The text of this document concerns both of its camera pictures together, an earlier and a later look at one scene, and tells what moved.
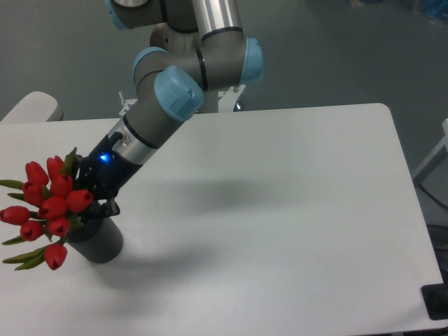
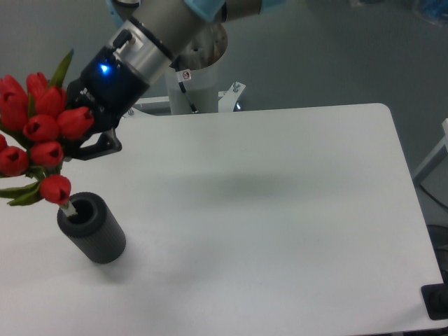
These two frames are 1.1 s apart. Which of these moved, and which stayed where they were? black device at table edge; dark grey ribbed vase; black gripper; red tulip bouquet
Moved: red tulip bouquet; black gripper
Stayed: dark grey ribbed vase; black device at table edge
